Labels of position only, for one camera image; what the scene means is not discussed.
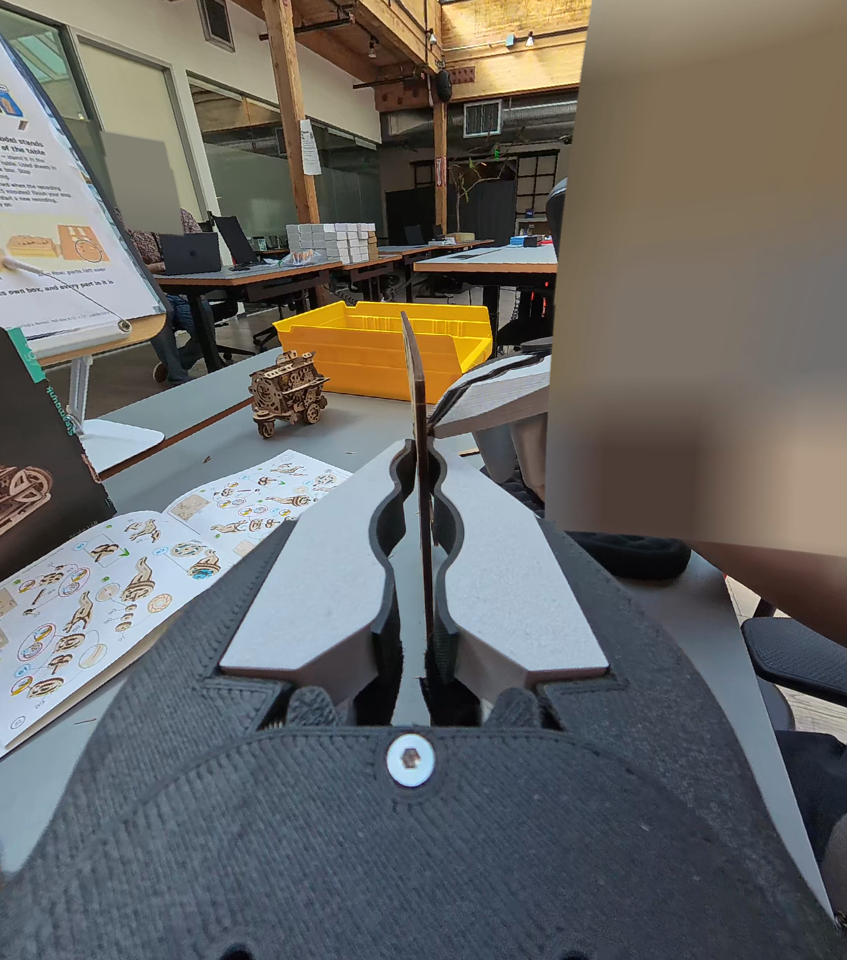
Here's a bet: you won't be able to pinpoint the open instruction booklet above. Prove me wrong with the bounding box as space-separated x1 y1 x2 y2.
0 448 353 766

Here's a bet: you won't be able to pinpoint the black office chair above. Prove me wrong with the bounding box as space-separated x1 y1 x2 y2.
740 616 847 732

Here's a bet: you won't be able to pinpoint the black laptop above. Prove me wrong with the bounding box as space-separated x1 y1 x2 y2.
213 216 263 270
159 232 224 277

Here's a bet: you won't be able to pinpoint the person's dark trousers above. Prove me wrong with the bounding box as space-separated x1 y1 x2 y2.
774 731 847 864

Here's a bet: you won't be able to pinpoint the wooden clipboard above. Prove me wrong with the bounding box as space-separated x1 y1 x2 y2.
18 311 170 370

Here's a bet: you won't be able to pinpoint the person's right forearm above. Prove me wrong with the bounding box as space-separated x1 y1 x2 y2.
693 540 847 669

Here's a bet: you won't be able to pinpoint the grey wood-edged desk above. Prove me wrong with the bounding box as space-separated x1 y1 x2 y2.
412 246 558 354
153 258 346 361

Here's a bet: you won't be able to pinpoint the black model kit box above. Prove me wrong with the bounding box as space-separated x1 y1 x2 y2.
0 324 117 620

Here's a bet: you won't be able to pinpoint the printed instruction sheet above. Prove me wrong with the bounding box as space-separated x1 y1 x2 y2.
0 0 170 346

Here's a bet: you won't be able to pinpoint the black wrist strap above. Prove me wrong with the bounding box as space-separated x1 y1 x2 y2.
566 528 692 583

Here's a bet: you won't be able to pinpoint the white display stand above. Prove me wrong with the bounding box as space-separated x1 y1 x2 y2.
67 356 166 475

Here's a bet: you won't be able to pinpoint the thin black cord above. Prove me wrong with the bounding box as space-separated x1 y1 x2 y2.
41 268 132 333

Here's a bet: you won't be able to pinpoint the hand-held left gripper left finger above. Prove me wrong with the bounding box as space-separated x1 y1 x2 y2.
218 441 404 727

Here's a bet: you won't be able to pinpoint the stack of white boxes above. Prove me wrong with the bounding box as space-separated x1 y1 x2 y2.
286 222 378 264

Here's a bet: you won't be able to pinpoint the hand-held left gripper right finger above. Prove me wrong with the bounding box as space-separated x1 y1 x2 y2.
429 438 612 725

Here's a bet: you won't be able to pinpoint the bare indoor tree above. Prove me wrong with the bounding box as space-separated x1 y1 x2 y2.
449 138 518 235

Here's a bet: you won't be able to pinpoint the grey ventilation duct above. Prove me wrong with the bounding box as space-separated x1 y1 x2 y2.
382 101 578 140

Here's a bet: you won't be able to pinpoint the yellow plastic bin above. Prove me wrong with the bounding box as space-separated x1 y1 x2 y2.
272 300 494 404

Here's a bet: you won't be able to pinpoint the laser-cut wooden parts sheet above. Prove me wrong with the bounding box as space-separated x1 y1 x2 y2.
399 311 440 729

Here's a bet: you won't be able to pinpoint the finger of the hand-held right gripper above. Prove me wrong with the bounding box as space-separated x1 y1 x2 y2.
461 351 552 382
428 364 552 442

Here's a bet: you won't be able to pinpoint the assembled wooden vehicle model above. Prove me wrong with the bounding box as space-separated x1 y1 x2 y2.
247 348 331 440

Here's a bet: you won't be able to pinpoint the wooden support post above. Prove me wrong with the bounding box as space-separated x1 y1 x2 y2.
262 0 321 226

